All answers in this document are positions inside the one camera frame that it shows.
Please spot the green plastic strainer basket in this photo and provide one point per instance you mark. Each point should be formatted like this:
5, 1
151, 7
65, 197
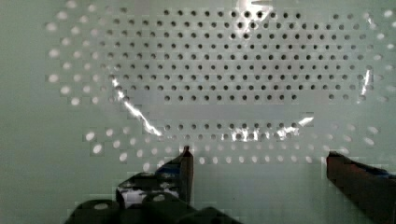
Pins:
260, 91

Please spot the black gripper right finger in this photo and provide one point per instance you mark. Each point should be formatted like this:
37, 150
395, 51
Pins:
371, 189

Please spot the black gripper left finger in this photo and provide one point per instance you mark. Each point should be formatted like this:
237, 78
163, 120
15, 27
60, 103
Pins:
174, 177

